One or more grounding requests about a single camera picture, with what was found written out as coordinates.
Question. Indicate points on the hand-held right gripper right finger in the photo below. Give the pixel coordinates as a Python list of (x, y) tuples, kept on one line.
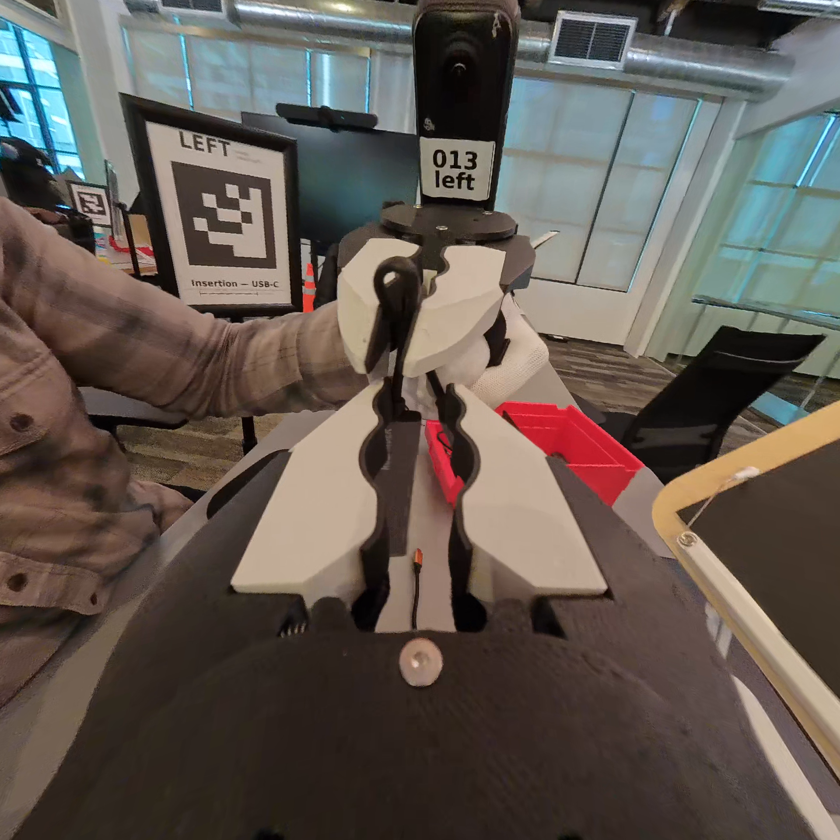
[(531, 525)]

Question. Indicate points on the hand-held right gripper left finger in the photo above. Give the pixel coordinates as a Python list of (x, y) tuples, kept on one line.
[(308, 512)]

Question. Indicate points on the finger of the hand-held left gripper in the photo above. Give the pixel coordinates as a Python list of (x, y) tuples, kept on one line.
[(358, 308), (466, 302)]

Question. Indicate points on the red plastic bin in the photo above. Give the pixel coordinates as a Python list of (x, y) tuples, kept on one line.
[(590, 459)]

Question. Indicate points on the grey usb hub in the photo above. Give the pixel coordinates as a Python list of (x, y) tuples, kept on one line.
[(401, 485)]

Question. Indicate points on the person's left forearm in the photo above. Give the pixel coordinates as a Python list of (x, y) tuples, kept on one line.
[(197, 341)]

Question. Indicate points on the person's left hand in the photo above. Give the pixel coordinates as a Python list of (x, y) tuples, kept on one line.
[(518, 361)]

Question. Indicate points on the orange traffic cone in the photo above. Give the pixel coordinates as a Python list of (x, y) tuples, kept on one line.
[(309, 292)]

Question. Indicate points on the white air vent grille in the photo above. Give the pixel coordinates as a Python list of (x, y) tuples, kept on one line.
[(590, 39)]

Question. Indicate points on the black monitor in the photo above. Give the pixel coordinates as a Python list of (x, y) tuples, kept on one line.
[(354, 177)]

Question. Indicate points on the black webcam bar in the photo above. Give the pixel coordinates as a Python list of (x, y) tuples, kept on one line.
[(328, 117)]

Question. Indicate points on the framed marker poster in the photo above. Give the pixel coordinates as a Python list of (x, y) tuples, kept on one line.
[(223, 216)]

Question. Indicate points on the black office chair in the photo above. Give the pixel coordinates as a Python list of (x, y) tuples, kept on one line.
[(722, 394)]

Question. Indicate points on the wooden board with black panel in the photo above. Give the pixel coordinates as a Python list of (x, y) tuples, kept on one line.
[(787, 538)]

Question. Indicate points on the small framed marker sign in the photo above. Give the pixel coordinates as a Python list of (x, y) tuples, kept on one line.
[(90, 202)]

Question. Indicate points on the silver ceiling duct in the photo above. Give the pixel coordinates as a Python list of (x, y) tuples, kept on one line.
[(315, 19)]

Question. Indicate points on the white bracket bar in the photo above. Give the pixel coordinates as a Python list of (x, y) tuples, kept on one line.
[(754, 617)]

